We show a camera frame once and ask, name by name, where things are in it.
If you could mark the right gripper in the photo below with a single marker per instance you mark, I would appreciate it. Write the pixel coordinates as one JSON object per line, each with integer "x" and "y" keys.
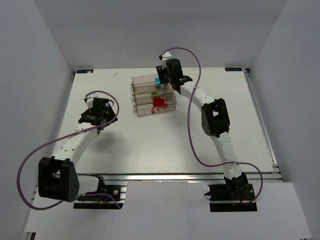
{"x": 160, "y": 73}

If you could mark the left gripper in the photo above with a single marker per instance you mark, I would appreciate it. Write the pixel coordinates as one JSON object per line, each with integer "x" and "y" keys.
{"x": 107, "y": 120}

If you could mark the blue rounded lego brick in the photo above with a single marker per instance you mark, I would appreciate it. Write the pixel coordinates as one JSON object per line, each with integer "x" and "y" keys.
{"x": 157, "y": 83}

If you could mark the green rounded lego brick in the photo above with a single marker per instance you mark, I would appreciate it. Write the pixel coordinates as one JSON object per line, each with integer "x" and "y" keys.
{"x": 154, "y": 94}

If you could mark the red rounded lego brick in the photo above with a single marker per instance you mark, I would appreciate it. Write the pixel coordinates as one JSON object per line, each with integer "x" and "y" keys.
{"x": 158, "y": 102}

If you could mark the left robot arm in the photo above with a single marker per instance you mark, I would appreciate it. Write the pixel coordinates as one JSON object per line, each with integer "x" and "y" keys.
{"x": 57, "y": 176}

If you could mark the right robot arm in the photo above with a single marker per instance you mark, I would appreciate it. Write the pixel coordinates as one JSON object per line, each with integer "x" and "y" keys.
{"x": 215, "y": 120}

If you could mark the clear bin back row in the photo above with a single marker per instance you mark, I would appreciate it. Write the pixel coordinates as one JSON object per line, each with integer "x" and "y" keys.
{"x": 137, "y": 80}

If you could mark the clear bin third row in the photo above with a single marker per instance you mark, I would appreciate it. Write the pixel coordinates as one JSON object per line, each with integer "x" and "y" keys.
{"x": 147, "y": 87}

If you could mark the clear bin nearest front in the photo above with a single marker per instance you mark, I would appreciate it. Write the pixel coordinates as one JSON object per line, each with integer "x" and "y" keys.
{"x": 145, "y": 109}

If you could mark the clear bin second row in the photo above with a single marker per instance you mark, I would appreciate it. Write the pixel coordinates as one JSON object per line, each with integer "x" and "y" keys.
{"x": 145, "y": 98}

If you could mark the left blue corner label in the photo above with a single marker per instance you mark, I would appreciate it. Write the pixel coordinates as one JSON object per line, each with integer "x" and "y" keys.
{"x": 84, "y": 71}

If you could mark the blue corner label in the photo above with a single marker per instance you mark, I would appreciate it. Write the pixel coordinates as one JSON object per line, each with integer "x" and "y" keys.
{"x": 84, "y": 71}
{"x": 233, "y": 69}

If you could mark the right blue corner label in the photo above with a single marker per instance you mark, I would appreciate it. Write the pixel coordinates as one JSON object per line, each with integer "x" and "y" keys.
{"x": 233, "y": 69}

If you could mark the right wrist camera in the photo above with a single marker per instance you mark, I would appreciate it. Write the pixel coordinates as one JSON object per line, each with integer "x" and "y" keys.
{"x": 164, "y": 57}

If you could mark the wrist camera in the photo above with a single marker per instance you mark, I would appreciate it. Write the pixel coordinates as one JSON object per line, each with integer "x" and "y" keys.
{"x": 90, "y": 97}
{"x": 164, "y": 57}

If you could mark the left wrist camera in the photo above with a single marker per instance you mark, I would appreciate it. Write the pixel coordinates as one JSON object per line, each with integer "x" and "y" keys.
{"x": 90, "y": 97}

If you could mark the aluminium table rail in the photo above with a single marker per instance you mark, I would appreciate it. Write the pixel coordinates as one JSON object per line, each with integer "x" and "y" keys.
{"x": 272, "y": 176}

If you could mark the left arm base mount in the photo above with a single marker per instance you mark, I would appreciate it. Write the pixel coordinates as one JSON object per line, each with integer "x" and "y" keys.
{"x": 97, "y": 193}

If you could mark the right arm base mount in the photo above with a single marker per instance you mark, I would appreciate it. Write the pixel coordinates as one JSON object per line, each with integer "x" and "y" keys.
{"x": 222, "y": 199}

